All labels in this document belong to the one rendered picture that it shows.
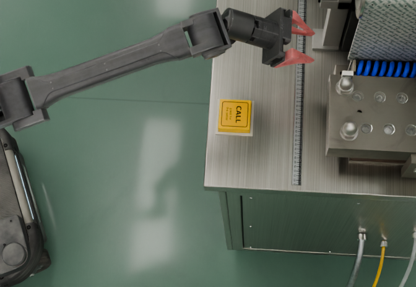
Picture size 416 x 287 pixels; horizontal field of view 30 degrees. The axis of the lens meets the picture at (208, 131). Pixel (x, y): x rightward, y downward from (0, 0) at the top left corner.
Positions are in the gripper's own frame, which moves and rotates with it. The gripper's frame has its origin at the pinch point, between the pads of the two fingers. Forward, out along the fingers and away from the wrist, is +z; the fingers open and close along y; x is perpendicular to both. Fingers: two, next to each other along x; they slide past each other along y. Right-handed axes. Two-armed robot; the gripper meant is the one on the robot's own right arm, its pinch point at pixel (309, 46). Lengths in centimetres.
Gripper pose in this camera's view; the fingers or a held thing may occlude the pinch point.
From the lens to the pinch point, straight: 159.7
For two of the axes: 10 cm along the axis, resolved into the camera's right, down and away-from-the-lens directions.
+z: 8.8, 2.0, 4.2
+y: -0.7, 9.5, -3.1
